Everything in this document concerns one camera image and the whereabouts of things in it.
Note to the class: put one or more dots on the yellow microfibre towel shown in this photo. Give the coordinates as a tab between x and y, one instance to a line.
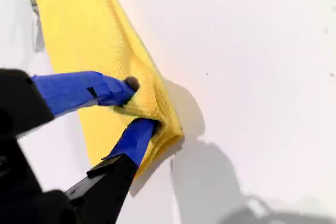
86	37

